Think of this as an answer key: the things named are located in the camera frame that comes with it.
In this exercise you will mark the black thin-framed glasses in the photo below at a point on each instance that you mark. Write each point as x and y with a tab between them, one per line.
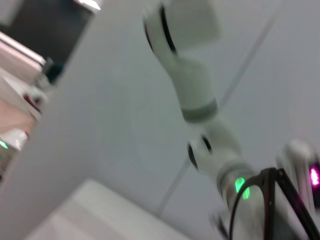
270	195

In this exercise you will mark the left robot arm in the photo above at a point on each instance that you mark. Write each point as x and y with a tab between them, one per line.
192	82

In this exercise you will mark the bright ceiling light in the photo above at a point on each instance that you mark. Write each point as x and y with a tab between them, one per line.
90	3

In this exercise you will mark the dark window panel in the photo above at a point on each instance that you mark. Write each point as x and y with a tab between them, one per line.
47	32

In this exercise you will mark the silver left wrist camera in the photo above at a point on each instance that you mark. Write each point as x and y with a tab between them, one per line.
297	155

